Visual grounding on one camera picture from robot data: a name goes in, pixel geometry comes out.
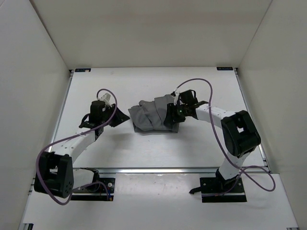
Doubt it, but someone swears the grey pleated skirt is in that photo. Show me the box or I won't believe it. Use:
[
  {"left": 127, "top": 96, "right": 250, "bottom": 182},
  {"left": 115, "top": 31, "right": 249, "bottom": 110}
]
[{"left": 128, "top": 94, "right": 179, "bottom": 133}]

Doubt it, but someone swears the aluminium table right rail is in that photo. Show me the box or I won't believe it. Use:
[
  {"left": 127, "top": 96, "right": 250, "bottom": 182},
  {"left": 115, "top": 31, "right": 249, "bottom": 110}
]
[{"left": 234, "top": 68, "right": 268, "bottom": 166}]

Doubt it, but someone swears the aluminium table front rail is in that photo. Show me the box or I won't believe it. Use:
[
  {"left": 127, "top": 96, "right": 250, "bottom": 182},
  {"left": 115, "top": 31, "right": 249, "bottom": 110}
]
[{"left": 71, "top": 167, "right": 220, "bottom": 174}]

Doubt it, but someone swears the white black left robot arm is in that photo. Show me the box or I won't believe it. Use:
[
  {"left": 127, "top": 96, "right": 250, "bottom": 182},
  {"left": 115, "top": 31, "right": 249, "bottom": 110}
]
[{"left": 34, "top": 100, "right": 129, "bottom": 200}]

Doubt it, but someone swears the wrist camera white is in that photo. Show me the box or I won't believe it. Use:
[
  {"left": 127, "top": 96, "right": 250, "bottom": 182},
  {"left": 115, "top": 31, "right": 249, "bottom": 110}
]
[
  {"left": 171, "top": 91, "right": 179, "bottom": 105},
  {"left": 97, "top": 93, "right": 111, "bottom": 104}
]

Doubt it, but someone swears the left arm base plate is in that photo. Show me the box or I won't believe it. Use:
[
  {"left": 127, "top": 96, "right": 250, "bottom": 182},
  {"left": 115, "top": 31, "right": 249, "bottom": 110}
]
[{"left": 71, "top": 177, "right": 116, "bottom": 202}]

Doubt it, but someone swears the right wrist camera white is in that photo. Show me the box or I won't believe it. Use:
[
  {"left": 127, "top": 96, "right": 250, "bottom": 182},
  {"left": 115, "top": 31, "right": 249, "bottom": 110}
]
[{"left": 171, "top": 91, "right": 179, "bottom": 105}]

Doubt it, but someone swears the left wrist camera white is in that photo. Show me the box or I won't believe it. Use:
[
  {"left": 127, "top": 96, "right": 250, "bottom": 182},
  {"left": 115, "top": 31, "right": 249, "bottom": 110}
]
[{"left": 97, "top": 93, "right": 111, "bottom": 104}]

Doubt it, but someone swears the aluminium table rail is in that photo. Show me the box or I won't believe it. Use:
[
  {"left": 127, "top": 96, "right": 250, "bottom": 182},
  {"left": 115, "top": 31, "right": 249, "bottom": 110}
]
[
  {"left": 71, "top": 167, "right": 220, "bottom": 174},
  {"left": 234, "top": 68, "right": 268, "bottom": 166},
  {"left": 46, "top": 69, "right": 75, "bottom": 152}
]

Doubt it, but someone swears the blue label left corner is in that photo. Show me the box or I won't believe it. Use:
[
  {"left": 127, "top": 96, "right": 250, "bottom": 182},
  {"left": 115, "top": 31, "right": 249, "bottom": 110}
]
[{"left": 74, "top": 68, "right": 91, "bottom": 72}]

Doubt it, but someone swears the aluminium table left rail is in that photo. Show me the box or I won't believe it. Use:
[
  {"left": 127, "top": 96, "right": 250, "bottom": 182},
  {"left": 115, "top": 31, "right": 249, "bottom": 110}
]
[{"left": 46, "top": 69, "right": 75, "bottom": 152}]

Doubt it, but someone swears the blue label corner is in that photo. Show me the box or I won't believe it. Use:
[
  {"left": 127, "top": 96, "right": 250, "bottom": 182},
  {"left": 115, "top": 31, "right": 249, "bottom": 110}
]
[
  {"left": 216, "top": 67, "right": 234, "bottom": 71},
  {"left": 74, "top": 68, "right": 91, "bottom": 72}
]

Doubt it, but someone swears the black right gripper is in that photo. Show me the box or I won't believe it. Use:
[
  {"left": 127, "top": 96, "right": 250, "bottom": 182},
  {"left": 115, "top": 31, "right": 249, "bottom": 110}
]
[{"left": 164, "top": 103, "right": 188, "bottom": 125}]

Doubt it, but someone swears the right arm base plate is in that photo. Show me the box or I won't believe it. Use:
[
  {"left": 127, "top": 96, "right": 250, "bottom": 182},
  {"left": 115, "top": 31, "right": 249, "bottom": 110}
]
[{"left": 189, "top": 177, "right": 247, "bottom": 203}]

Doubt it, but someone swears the blue label right corner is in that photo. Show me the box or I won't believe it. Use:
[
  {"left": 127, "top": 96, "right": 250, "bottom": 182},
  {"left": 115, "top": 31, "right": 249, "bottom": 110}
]
[{"left": 216, "top": 67, "right": 234, "bottom": 71}]

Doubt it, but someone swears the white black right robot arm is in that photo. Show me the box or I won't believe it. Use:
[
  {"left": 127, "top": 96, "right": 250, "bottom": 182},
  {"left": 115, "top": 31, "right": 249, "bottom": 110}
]
[{"left": 164, "top": 90, "right": 261, "bottom": 194}]

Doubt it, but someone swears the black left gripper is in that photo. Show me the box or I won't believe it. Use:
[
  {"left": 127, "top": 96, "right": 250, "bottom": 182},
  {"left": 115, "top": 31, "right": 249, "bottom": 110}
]
[{"left": 102, "top": 103, "right": 130, "bottom": 127}]

